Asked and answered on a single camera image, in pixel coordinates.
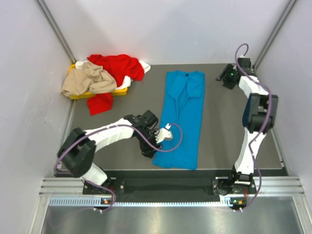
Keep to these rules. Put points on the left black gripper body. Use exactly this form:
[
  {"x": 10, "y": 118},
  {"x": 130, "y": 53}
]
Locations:
[{"x": 150, "y": 137}]

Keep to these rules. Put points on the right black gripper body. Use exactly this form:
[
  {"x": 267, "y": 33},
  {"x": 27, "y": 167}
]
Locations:
[{"x": 229, "y": 71}]

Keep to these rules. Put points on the blue t shirt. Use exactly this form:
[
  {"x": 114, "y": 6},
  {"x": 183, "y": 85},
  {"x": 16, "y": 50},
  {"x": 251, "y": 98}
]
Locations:
[{"x": 183, "y": 109}]

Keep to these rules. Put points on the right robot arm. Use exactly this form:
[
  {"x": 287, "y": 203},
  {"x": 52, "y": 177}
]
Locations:
[{"x": 258, "y": 118}]

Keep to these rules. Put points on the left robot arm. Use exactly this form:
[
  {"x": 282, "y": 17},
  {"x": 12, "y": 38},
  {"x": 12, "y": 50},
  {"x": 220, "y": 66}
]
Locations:
[{"x": 78, "y": 150}]

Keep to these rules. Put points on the yellow plastic bin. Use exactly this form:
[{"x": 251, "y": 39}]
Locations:
[{"x": 115, "y": 93}]

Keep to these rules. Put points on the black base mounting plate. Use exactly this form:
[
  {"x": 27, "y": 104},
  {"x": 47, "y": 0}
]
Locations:
[{"x": 205, "y": 185}]

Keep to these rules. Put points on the white t shirt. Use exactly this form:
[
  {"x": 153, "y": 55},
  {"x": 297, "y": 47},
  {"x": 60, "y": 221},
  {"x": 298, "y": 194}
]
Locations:
[{"x": 127, "y": 80}]

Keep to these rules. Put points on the red t shirt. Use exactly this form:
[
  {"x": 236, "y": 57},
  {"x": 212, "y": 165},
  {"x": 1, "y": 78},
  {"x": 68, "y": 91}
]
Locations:
[{"x": 118, "y": 67}]

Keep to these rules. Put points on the beige t shirt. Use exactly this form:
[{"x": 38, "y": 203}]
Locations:
[{"x": 88, "y": 77}]

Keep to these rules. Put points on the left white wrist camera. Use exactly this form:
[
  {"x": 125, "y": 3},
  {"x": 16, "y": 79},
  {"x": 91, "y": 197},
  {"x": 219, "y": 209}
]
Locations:
[{"x": 164, "y": 134}]

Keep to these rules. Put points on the right corner aluminium post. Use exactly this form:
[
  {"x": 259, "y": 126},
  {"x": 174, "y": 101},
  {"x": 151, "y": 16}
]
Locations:
[{"x": 274, "y": 33}]

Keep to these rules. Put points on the corner aluminium post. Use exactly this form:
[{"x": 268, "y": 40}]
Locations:
[
  {"x": 274, "y": 33},
  {"x": 55, "y": 28}
]

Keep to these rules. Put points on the aluminium frame rail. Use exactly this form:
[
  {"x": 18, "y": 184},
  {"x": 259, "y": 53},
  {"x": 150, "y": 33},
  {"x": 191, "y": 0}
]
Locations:
[{"x": 270, "y": 186}]

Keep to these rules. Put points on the left corner aluminium post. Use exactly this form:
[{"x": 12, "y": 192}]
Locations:
[{"x": 55, "y": 28}]

